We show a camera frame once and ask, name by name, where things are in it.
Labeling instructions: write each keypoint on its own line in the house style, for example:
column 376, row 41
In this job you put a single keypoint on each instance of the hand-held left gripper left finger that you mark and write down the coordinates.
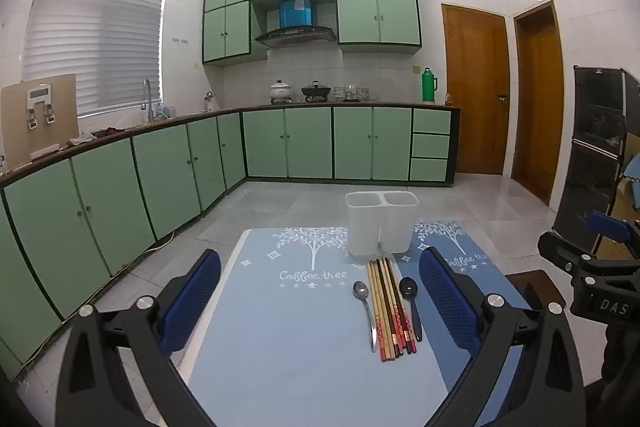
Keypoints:
column 192, row 302

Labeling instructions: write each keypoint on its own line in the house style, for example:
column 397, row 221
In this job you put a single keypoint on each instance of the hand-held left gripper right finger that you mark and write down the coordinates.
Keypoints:
column 447, row 302

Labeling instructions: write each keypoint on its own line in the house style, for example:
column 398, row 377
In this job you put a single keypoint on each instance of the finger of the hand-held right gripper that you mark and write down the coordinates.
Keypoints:
column 555, row 248
column 607, row 225

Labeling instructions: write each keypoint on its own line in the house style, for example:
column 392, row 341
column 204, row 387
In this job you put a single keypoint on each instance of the bundle of chopsticks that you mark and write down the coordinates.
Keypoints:
column 385, row 307

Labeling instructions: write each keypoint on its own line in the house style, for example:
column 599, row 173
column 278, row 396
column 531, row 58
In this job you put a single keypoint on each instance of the white utensil holder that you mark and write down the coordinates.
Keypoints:
column 365, row 227

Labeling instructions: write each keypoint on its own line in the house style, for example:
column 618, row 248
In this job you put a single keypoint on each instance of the person's right forearm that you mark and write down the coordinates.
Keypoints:
column 622, row 357

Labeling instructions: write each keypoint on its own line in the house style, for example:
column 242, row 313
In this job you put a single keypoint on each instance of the black spoon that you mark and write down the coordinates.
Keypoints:
column 408, row 288

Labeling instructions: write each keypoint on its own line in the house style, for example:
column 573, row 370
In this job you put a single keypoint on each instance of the brown wooden chair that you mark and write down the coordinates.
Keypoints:
column 535, row 287

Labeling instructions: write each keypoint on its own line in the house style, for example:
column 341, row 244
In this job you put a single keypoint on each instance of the blue cloth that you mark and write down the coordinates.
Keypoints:
column 632, row 182

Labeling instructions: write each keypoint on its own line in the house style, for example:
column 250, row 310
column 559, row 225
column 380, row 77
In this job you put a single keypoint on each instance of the black cabinet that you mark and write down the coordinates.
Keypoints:
column 590, row 147

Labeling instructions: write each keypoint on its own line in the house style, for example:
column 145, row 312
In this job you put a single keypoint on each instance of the metal spoon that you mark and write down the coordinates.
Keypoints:
column 360, row 289

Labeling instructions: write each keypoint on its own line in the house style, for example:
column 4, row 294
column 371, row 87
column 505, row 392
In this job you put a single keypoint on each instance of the light blue tree-print mat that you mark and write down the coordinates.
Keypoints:
column 280, row 357

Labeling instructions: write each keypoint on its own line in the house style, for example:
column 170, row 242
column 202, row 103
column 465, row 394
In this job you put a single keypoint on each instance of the brown wooden door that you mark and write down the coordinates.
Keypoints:
column 475, row 92
column 540, row 107

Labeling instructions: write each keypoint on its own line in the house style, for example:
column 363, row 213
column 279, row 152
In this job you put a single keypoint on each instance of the green base cabinet with drawers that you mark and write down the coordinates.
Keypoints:
column 350, row 142

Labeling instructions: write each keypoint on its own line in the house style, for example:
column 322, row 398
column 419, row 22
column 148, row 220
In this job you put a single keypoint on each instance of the rags on countertop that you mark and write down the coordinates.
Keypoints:
column 100, row 136

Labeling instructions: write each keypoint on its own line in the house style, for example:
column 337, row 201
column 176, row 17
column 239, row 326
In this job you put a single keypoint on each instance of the white kettle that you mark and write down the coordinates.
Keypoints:
column 210, row 102

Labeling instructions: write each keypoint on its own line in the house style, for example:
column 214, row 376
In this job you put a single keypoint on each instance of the green thermos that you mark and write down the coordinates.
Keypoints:
column 429, row 87

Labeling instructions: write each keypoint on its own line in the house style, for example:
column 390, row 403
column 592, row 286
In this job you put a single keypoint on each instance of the metal faucet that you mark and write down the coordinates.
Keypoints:
column 146, row 97

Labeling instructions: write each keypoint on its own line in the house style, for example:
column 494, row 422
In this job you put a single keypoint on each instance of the patterned mug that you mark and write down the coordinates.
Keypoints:
column 364, row 94

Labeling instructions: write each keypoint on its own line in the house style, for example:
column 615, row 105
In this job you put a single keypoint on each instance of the cardboard board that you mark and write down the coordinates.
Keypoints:
column 65, row 117

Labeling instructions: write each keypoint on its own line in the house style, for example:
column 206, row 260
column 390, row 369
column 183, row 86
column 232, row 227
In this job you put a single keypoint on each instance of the white cooking pot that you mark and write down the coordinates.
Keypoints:
column 280, row 92

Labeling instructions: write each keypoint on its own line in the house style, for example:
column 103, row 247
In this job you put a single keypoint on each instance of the white container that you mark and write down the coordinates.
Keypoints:
column 340, row 94

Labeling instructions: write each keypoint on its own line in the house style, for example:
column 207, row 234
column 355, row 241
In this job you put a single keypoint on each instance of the black wok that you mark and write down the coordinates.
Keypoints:
column 316, row 92

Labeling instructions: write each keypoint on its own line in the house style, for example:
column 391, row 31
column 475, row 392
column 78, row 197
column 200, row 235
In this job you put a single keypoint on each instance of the white device on board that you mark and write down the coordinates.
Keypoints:
column 39, row 99

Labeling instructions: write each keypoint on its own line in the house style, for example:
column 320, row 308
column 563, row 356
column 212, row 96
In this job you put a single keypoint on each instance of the white window blind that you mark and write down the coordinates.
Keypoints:
column 95, row 42

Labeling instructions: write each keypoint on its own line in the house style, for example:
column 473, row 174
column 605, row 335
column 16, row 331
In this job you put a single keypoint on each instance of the black range hood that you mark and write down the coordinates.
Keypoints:
column 295, row 37

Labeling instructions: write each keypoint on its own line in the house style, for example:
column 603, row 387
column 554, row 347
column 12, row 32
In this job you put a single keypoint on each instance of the blue hood chimney cover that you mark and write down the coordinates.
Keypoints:
column 296, row 13

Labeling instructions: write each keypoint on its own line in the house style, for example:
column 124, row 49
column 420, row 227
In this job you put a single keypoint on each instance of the green wall cabinet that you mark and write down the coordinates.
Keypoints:
column 377, row 12
column 225, row 27

